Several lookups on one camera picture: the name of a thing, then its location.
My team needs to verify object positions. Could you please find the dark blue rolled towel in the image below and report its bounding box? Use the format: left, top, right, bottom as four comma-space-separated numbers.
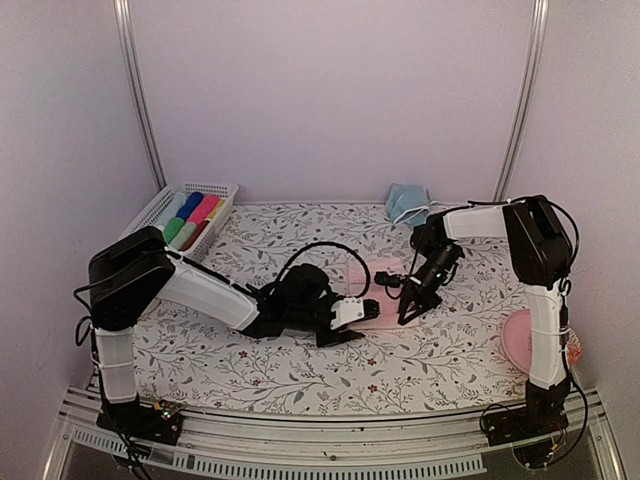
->
175, 192, 204, 221

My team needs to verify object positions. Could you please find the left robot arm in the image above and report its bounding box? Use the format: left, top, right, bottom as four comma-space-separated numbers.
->
73, 227, 379, 434

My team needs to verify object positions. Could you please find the left black cable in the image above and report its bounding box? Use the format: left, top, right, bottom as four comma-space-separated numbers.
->
273, 242, 372, 301

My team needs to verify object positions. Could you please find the red patterned bowl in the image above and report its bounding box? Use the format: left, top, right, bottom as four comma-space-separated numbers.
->
568, 329, 583, 366

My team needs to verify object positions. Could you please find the pink plate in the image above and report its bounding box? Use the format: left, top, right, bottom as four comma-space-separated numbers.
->
500, 309, 532, 374

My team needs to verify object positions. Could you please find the grey green rolled towel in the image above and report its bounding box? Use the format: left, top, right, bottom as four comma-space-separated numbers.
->
171, 222, 198, 251

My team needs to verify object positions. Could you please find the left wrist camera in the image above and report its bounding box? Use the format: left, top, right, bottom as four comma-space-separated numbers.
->
330, 297, 380, 330

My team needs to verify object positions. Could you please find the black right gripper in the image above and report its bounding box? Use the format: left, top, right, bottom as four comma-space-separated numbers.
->
399, 244, 461, 325

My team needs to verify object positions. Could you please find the front aluminium rail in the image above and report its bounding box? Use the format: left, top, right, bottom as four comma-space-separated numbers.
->
44, 388, 631, 479

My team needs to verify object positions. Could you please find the white plastic basket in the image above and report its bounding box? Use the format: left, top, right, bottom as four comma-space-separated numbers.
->
119, 182, 239, 262

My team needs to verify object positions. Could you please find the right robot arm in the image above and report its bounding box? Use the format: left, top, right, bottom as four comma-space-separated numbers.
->
398, 195, 579, 436

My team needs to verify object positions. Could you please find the pink towel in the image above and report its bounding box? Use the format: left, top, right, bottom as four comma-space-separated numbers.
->
186, 195, 220, 225
346, 256, 406, 332

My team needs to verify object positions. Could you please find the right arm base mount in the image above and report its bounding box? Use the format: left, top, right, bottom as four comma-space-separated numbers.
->
479, 402, 569, 446

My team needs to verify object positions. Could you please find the light blue rolled towel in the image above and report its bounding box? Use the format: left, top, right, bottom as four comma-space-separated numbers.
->
155, 192, 187, 226

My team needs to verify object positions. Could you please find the pink rolled towel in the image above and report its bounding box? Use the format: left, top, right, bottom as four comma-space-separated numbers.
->
186, 195, 220, 225

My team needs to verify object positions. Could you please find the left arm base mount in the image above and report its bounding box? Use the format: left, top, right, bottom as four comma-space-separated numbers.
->
96, 398, 184, 446

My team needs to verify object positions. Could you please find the yellow rolled towel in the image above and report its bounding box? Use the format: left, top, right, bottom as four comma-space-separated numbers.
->
206, 199, 226, 221

